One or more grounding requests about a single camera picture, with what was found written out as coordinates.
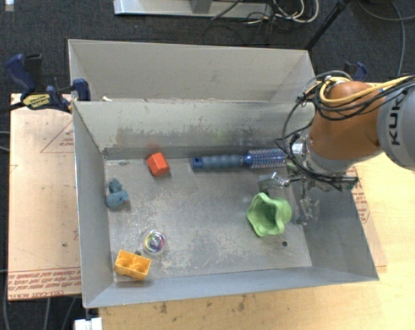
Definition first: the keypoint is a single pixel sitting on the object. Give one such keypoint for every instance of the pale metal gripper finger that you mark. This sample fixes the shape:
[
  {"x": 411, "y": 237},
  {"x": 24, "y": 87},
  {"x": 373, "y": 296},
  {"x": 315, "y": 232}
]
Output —
[
  {"x": 274, "y": 181},
  {"x": 308, "y": 210}
]

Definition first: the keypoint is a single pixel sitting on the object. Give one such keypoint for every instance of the green flower-shaped cup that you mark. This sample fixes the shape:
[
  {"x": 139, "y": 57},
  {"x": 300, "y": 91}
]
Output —
[{"x": 267, "y": 215}]

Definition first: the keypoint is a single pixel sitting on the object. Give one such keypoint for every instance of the blue hairbrush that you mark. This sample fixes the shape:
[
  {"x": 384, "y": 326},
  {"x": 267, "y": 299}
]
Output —
[{"x": 224, "y": 161}]

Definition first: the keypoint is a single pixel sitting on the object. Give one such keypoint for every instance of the grey metal bin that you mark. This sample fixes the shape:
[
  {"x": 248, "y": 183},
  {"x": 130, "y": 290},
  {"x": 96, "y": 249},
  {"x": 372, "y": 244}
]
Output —
[{"x": 207, "y": 215}]

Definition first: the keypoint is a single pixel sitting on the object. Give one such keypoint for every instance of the orange-red toy block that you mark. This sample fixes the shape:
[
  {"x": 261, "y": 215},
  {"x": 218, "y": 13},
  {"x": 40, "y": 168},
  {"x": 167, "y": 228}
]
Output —
[{"x": 158, "y": 164}]

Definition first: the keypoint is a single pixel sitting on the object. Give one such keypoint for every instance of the iridescent clear ball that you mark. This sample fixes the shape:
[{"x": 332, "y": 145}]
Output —
[{"x": 153, "y": 242}]

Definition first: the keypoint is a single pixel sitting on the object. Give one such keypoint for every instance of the blue toy duck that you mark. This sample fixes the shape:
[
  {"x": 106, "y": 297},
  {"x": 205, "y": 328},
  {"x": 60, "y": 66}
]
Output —
[{"x": 117, "y": 198}]

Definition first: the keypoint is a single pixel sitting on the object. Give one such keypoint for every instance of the yellow toy brick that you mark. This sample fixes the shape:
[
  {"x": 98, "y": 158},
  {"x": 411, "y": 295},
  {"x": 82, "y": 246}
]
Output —
[{"x": 132, "y": 265}]

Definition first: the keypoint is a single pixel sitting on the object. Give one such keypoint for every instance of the brown cardboard board red print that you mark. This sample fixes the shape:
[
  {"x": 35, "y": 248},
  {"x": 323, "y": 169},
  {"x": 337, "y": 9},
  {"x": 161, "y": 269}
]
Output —
[{"x": 42, "y": 198}]

